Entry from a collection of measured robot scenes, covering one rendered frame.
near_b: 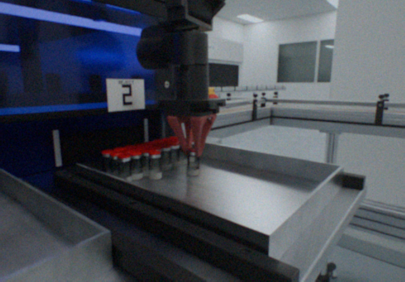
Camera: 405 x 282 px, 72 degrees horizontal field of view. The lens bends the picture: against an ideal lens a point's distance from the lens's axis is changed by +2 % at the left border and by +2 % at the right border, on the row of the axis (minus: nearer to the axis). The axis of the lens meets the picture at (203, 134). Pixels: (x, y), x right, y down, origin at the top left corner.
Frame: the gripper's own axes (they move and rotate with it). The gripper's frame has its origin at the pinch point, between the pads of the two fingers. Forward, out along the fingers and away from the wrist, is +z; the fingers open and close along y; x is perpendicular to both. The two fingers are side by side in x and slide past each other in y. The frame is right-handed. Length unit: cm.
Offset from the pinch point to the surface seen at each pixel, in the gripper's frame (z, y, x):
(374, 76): -15, -42, -142
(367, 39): -35, -36, -144
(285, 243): 3.9, -18.3, 16.4
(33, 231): 4.2, 7.3, 24.4
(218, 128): 4, 15, -49
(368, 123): 4, -34, -81
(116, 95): -9.8, 15.7, 0.9
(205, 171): 4.3, -1.2, -2.7
